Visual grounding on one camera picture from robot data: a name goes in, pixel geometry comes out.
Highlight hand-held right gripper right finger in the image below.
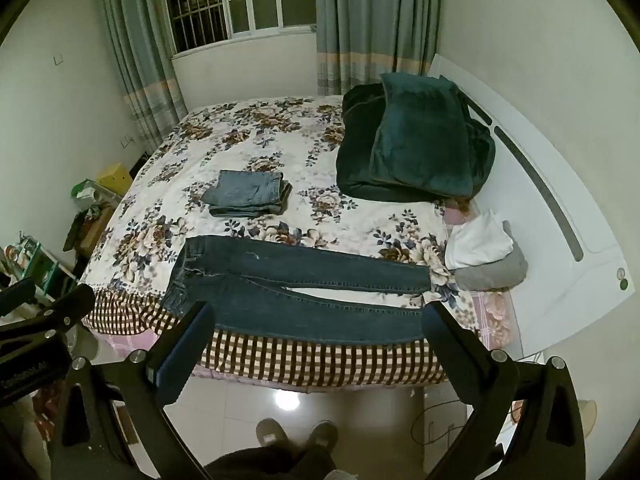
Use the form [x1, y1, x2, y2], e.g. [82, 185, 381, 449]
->
[421, 302, 587, 480]

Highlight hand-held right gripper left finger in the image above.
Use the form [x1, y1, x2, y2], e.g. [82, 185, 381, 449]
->
[50, 301, 217, 480]

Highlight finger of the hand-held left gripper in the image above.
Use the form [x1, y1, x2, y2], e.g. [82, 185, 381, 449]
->
[0, 284, 97, 345]
[0, 279, 39, 317]

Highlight dark blue jeans pants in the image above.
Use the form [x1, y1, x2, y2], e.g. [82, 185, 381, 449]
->
[157, 235, 433, 346]

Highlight green storage rack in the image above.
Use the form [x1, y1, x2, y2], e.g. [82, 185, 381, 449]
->
[0, 232, 58, 306]

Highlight brown cardboard box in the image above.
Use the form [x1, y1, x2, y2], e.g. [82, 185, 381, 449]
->
[80, 205, 118, 256]

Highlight grey pillow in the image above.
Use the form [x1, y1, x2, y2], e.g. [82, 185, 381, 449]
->
[454, 247, 530, 292]

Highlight white cloth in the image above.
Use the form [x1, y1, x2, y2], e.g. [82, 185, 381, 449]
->
[444, 209, 516, 271]

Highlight green and white packet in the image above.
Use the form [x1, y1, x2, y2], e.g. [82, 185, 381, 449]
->
[70, 178, 108, 211]

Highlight person's dark trousers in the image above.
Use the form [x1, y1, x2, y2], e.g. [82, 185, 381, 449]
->
[202, 442, 347, 480]

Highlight yellow cardboard box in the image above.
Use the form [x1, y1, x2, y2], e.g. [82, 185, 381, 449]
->
[96, 161, 134, 193]

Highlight white headboard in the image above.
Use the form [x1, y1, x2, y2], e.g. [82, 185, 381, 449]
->
[430, 54, 633, 356]

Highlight folded light blue jeans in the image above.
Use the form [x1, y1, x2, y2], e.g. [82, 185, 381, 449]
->
[201, 170, 293, 219]

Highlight dark green plush blanket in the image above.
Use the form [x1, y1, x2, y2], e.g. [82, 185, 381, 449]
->
[335, 72, 497, 202]

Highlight floral bed sheet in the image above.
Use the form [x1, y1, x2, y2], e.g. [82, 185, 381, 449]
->
[80, 96, 516, 388]

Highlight grey-green striped curtain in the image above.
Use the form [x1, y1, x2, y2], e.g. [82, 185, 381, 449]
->
[97, 0, 188, 143]
[315, 0, 443, 96]

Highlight barred sliding window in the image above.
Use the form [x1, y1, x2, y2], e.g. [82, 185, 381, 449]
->
[157, 0, 317, 55]

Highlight thin floor cable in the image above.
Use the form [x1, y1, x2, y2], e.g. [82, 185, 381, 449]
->
[411, 400, 476, 447]

